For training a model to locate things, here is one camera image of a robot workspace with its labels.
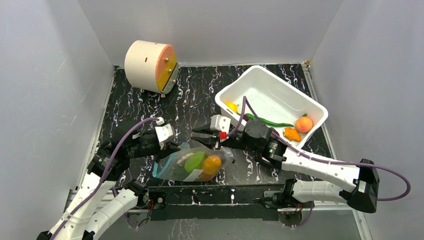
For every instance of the toy mushroom slice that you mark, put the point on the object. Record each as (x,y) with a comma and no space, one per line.
(184,158)

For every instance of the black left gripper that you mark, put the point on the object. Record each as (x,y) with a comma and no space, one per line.
(168,148)

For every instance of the green toy leaf vegetable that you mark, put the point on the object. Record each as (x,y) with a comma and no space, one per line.
(195,161)

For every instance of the toy peach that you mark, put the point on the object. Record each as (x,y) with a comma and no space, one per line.
(304,124)

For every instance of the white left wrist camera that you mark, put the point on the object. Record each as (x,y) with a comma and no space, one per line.
(164,131)

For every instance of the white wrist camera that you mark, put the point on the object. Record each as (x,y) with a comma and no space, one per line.
(164,131)
(221,125)

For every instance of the toy orange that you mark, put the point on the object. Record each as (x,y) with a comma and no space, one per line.
(211,165)

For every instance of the green toy chili pepper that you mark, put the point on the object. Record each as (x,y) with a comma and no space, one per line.
(249,116)

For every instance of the orange toy pineapple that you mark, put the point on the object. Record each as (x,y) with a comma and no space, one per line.
(179,174)

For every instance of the orange toy carrot piece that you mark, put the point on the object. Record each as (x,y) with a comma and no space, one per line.
(292,134)

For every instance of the clear blue zip top bag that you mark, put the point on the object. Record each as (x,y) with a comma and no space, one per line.
(163,169)

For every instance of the yellow toy lemon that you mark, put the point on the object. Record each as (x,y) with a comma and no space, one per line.
(232,106)

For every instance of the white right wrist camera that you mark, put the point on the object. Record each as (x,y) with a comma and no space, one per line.
(221,125)

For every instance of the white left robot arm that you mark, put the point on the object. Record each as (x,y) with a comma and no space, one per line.
(82,220)

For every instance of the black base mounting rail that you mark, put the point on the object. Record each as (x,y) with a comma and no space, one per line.
(212,202)

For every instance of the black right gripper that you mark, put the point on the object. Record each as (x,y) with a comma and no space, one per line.
(216,139)

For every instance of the white plastic bin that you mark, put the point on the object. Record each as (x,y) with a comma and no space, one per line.
(273,99)

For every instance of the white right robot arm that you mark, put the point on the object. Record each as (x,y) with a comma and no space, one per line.
(355,185)

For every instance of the cream cylindrical container orange lid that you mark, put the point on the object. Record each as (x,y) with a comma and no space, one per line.
(151,66)

